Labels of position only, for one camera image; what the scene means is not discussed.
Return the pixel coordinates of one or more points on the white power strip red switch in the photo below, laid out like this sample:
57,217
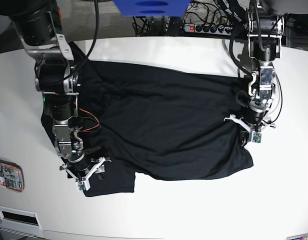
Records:
220,29

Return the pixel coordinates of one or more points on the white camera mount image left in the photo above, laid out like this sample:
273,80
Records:
98,169

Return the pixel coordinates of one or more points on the black T-shirt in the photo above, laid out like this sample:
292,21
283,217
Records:
164,123

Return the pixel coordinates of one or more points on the blue plastic bin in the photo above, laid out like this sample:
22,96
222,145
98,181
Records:
139,8

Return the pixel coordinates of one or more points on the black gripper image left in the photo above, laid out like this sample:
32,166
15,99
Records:
81,164

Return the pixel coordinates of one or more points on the sticker at bottom edge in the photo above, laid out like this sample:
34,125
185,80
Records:
303,236

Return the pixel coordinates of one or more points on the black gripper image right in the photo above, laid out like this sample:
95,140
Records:
252,116

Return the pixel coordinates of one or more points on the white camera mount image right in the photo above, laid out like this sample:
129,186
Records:
250,133

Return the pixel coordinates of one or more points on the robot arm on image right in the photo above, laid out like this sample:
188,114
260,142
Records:
264,32

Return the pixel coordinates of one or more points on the white camera mount image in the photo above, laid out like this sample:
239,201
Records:
250,133
98,169

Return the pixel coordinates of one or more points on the white table cable grommet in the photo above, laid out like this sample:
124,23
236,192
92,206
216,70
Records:
12,216

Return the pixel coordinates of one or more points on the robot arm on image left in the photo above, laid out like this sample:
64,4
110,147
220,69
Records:
38,25

